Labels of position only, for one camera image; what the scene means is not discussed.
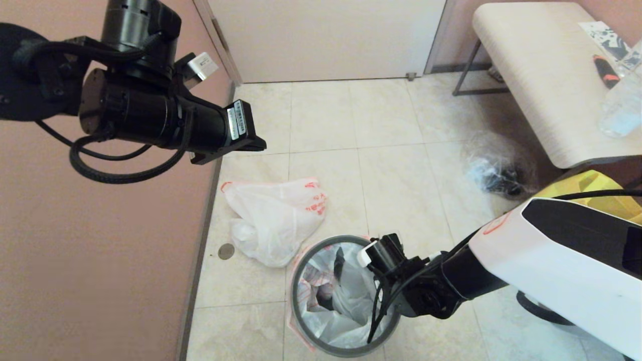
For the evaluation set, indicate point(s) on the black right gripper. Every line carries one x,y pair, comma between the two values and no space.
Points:
388,255

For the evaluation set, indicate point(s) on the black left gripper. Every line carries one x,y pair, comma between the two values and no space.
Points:
145,115

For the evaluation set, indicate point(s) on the white plastic bag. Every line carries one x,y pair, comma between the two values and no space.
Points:
271,220

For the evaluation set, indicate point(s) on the orange print plastic bag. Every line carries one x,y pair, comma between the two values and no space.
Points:
346,326

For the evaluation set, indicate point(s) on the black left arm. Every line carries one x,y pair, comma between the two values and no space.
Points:
30,75

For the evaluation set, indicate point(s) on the clear bag with dark items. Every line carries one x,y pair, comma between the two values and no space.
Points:
494,168

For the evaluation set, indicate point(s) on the yellow fabric tote bag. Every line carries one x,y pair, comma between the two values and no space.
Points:
592,183

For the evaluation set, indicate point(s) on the long dark grey baseboard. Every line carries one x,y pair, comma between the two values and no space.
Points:
210,210

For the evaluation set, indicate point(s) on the round metal floor drain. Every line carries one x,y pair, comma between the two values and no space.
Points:
226,250

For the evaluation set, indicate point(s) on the white door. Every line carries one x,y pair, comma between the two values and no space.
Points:
326,40

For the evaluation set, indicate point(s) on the small metal door stop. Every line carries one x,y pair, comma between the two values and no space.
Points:
411,76

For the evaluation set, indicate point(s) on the short dark grey baseboard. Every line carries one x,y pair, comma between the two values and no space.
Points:
451,67

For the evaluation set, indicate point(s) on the small grey striped object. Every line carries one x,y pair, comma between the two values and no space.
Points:
495,74

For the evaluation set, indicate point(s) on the beige wood grain table top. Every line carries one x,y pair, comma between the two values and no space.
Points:
541,75

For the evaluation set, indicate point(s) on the clear plastic bottle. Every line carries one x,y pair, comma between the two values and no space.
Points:
622,110

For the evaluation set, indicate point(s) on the black and orange tool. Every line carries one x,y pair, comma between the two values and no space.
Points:
606,72

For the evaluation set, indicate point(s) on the black and white printed leaflet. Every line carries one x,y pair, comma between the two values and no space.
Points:
604,37

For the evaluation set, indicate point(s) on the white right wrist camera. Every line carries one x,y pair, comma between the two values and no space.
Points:
366,254

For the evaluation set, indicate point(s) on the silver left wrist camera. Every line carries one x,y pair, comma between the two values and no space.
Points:
203,65

